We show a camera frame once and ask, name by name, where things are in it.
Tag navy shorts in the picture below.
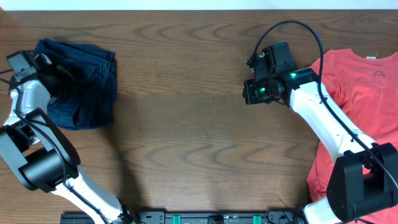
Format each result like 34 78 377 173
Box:
34 39 117 131

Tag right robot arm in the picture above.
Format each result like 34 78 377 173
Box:
243 42 397 223

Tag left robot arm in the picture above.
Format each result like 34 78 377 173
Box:
1 50 140 223

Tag red t-shirt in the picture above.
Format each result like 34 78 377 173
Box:
307 49 397 223

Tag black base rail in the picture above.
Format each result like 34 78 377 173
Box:
60 210 307 224

